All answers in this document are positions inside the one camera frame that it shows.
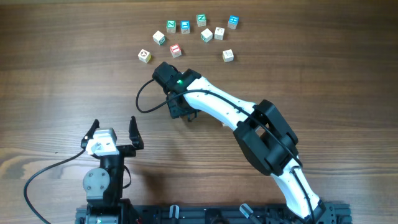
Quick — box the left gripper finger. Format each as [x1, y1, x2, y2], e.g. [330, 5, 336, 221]
[80, 119, 100, 149]
[129, 116, 144, 150]

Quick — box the white block yellow C side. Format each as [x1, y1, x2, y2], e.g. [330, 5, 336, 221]
[222, 49, 234, 63]

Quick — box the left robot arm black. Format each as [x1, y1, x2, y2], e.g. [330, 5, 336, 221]
[75, 116, 144, 224]

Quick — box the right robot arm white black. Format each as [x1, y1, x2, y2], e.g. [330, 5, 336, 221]
[152, 62, 325, 223]

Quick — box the red top block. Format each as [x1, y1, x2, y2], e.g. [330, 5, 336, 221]
[170, 44, 182, 58]

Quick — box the white block green N side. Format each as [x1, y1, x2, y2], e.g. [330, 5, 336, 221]
[201, 28, 213, 43]

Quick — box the green N block left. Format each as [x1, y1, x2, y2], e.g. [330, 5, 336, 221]
[166, 20, 177, 33]

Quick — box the blue top block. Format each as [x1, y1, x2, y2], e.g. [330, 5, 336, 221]
[180, 21, 190, 34]

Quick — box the blue block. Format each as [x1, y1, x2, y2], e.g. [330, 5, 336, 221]
[228, 15, 239, 30]
[180, 21, 190, 34]

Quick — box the white block number two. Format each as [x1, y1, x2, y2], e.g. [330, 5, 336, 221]
[214, 27, 224, 40]

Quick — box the green N block right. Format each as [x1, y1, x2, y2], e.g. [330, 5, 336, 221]
[196, 14, 206, 27]

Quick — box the blue block far right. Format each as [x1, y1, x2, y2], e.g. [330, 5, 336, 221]
[228, 15, 239, 30]

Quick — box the black left camera cable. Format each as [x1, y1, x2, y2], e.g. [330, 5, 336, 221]
[23, 149, 86, 224]

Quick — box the black camera cable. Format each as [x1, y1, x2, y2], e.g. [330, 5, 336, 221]
[135, 78, 315, 222]
[23, 149, 86, 224]

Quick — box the black right camera cable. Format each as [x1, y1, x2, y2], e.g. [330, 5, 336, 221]
[135, 78, 315, 222]

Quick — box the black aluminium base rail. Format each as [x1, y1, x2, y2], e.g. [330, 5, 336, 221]
[75, 202, 352, 224]

